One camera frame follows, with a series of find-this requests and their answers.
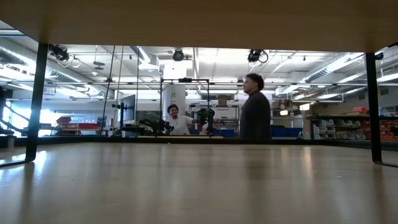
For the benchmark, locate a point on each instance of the tan slanted pole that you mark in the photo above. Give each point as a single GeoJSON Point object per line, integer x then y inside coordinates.
{"type": "Point", "coordinates": [118, 87]}

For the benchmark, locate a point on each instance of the round black ceiling camera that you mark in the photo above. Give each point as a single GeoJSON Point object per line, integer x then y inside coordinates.
{"type": "Point", "coordinates": [178, 55]}

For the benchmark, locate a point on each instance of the dark rack with grey bins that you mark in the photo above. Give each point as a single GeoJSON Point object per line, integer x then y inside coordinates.
{"type": "Point", "coordinates": [335, 117]}

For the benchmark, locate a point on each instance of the wooden shelf with black legs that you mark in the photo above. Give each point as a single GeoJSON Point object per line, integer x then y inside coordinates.
{"type": "Point", "coordinates": [199, 21]}

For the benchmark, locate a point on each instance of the blue storage bins row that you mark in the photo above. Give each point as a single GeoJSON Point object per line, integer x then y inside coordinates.
{"type": "Point", "coordinates": [286, 132]}

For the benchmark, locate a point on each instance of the white round column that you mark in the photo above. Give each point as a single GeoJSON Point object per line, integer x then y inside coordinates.
{"type": "Point", "coordinates": [174, 95]}

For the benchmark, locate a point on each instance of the black rectangular rig frame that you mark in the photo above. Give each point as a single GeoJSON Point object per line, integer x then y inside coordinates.
{"type": "Point", "coordinates": [185, 80]}

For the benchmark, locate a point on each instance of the thin black upright pole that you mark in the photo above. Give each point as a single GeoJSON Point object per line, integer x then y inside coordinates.
{"type": "Point", "coordinates": [137, 93]}

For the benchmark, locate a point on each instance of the black metal table frame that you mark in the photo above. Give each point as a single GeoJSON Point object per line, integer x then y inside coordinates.
{"type": "Point", "coordinates": [311, 141]}

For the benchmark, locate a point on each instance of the black monitor on stand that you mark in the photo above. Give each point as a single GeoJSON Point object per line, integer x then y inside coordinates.
{"type": "Point", "coordinates": [128, 107]}

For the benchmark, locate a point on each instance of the rack with orange bins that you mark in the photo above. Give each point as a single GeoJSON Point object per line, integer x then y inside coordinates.
{"type": "Point", "coordinates": [388, 130]}

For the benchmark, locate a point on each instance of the person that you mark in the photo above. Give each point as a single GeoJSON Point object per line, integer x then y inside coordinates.
{"type": "Point", "coordinates": [180, 123]}
{"type": "Point", "coordinates": [255, 115]}

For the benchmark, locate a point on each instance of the black slanted pole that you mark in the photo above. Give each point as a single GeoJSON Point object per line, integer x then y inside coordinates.
{"type": "Point", "coordinates": [109, 93]}

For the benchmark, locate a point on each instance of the brown cardboard box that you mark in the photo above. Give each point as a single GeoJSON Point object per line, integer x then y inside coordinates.
{"type": "Point", "coordinates": [222, 100]}

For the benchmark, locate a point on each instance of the grey office chair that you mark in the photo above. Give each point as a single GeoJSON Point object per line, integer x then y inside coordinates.
{"type": "Point", "coordinates": [101, 119]}

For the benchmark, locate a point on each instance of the red cart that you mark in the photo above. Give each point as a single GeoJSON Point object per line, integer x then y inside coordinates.
{"type": "Point", "coordinates": [77, 126]}

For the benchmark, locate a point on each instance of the red box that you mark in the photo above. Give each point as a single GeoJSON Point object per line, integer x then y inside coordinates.
{"type": "Point", "coordinates": [360, 109]}

